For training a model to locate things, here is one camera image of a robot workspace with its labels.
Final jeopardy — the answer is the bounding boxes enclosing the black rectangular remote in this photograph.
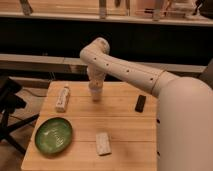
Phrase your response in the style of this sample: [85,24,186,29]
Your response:
[135,95,146,112]

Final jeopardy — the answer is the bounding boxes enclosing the white ceramic cup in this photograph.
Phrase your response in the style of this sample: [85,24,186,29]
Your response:
[89,86,102,101]

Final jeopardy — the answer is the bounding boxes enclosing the white tube bottle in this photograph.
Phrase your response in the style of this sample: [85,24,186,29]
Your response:
[55,85,70,113]

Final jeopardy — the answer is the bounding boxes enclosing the long wooden shelf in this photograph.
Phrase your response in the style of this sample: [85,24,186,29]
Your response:
[0,53,206,73]

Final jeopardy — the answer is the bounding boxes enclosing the white sponge block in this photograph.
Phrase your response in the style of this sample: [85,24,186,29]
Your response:
[96,132,111,156]

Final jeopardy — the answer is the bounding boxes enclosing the black tripod stand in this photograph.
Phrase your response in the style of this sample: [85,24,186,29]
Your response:
[0,76,39,154]

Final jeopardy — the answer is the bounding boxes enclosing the green ceramic plate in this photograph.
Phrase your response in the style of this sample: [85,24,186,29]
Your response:
[34,117,73,155]

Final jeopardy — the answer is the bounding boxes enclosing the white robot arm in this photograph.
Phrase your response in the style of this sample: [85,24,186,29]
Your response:
[80,38,213,171]

